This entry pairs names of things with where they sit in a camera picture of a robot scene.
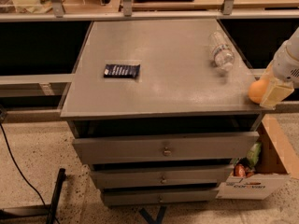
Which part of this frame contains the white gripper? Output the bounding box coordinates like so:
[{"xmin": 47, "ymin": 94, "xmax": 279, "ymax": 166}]
[{"xmin": 260, "ymin": 40, "xmax": 299, "ymax": 108}]

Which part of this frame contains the orange fruit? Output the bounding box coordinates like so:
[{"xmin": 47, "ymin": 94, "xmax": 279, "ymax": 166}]
[{"xmin": 248, "ymin": 79, "xmax": 269, "ymax": 104}]

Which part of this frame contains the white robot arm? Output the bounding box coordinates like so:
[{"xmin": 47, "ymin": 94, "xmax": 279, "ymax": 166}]
[{"xmin": 260, "ymin": 28, "xmax": 299, "ymax": 109}]

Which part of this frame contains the dark blue rxbar wrapper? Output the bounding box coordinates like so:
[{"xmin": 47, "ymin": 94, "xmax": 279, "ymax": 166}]
[{"xmin": 104, "ymin": 64, "xmax": 141, "ymax": 78}]

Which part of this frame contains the clear plastic water bottle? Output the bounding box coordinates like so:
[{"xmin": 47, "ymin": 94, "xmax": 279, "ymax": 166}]
[{"xmin": 209, "ymin": 32, "xmax": 235, "ymax": 73}]

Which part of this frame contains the top grey drawer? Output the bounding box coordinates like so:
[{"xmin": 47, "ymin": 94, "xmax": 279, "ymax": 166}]
[{"xmin": 73, "ymin": 132, "xmax": 259, "ymax": 164}]

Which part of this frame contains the grey drawer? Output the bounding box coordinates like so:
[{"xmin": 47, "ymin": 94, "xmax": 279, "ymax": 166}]
[
  {"xmin": 73, "ymin": 132, "xmax": 259, "ymax": 164},
  {"xmin": 91, "ymin": 164, "xmax": 233, "ymax": 189},
  {"xmin": 101, "ymin": 188, "xmax": 219, "ymax": 206}
]

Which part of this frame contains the green snack bag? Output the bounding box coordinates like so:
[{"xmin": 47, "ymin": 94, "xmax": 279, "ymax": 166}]
[{"xmin": 247, "ymin": 142, "xmax": 262, "ymax": 167}]

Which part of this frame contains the cardboard box with snacks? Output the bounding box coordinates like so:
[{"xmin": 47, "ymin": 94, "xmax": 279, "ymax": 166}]
[{"xmin": 217, "ymin": 115, "xmax": 299, "ymax": 200}]

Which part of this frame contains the brown snack packet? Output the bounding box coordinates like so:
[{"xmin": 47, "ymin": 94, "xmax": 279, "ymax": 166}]
[{"xmin": 234, "ymin": 164, "xmax": 247, "ymax": 177}]

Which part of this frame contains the grey drawer cabinet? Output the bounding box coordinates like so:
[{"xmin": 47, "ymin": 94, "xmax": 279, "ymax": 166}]
[{"xmin": 62, "ymin": 20, "xmax": 263, "ymax": 194}]

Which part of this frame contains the middle grey drawer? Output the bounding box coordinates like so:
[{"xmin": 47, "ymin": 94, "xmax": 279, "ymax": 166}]
[{"xmin": 91, "ymin": 164, "xmax": 233, "ymax": 189}]

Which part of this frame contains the bottom grey drawer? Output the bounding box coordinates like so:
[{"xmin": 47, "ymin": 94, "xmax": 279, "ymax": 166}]
[{"xmin": 101, "ymin": 188, "xmax": 219, "ymax": 206}]

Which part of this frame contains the black metal stand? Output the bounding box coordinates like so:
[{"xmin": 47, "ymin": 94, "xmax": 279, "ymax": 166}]
[{"xmin": 0, "ymin": 167, "xmax": 67, "ymax": 224}]

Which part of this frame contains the metal railing frame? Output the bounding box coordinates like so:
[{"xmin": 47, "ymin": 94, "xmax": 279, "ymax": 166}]
[{"xmin": 0, "ymin": 0, "xmax": 299, "ymax": 22}]

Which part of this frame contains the black cable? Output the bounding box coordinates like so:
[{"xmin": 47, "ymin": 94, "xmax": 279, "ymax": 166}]
[{"xmin": 0, "ymin": 121, "xmax": 61, "ymax": 224}]

